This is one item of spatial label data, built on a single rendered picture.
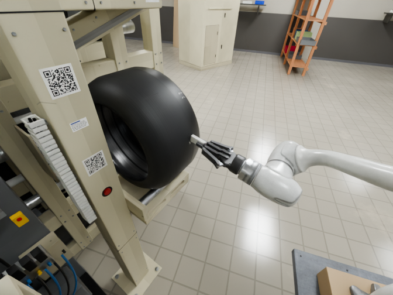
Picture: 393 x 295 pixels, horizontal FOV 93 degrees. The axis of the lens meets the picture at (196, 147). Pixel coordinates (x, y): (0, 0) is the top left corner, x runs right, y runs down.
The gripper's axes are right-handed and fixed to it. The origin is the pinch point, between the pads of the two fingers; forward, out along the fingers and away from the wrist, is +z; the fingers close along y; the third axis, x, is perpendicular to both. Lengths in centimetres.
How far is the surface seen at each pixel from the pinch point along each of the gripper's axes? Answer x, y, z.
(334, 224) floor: 108, -107, -112
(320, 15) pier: -2, -804, 53
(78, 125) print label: -11.8, 32.0, 24.4
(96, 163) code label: 4.0, 31.4, 22.2
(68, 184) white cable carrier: 6.7, 41.7, 22.9
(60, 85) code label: -24.0, 32.2, 26.1
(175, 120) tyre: -8.3, 4.6, 8.9
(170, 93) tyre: -14.4, -0.8, 16.6
